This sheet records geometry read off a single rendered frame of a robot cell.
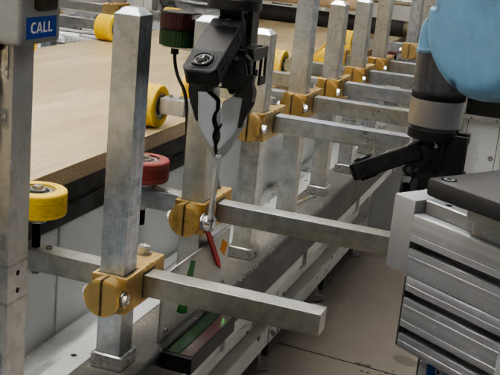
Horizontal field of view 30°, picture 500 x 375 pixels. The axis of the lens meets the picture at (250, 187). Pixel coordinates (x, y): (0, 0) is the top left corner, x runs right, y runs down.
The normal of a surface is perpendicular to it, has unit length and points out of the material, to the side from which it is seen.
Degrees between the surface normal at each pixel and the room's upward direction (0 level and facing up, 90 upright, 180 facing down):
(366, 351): 0
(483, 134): 90
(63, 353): 0
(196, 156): 90
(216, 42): 30
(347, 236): 90
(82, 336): 0
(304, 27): 90
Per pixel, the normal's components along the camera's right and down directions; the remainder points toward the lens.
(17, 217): 0.94, 0.18
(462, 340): -0.80, 0.08
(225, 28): -0.12, -0.72
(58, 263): -0.34, 0.22
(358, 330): 0.09, -0.96
